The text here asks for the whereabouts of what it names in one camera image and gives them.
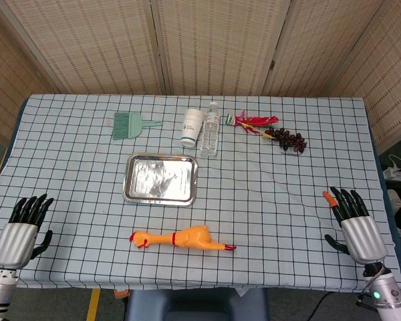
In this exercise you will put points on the white paper cup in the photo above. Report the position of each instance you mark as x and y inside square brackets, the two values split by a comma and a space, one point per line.
[191, 127]

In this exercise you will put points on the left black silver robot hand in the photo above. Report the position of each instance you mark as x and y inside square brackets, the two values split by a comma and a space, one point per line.
[15, 242]

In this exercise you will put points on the dark purple grape bunch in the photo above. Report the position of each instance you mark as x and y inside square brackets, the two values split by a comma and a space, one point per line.
[289, 140]

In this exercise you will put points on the green plastic hand brush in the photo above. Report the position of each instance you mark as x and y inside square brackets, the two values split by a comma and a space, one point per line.
[127, 126]

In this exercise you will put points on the blue checked tablecloth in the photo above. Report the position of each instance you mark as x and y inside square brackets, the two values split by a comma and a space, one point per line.
[254, 207]

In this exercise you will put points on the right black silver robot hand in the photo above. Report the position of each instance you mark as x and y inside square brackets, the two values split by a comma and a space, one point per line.
[362, 234]

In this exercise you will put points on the blue grey chair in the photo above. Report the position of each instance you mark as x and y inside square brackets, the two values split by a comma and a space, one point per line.
[197, 306]

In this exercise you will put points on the woven folding screen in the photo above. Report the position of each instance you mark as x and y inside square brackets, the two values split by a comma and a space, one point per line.
[217, 47]

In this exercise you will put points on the yellow floor tape strip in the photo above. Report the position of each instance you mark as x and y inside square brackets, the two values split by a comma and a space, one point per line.
[93, 304]

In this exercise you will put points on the orange rubber chicken toy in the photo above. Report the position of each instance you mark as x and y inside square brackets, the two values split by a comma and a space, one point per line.
[190, 238]

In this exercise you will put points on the clear plastic water bottle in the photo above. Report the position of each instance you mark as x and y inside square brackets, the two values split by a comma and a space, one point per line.
[210, 133]

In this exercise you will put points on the orange tablecloth tag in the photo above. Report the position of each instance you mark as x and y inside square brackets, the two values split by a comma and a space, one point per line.
[121, 294]

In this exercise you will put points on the red feather shuttlecock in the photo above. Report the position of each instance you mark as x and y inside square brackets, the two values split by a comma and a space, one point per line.
[257, 121]

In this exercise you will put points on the white power strip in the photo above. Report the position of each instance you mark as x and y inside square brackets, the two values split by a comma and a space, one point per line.
[396, 174]

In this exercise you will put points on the silver metal tray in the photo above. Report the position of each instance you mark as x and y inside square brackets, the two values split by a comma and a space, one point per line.
[160, 180]

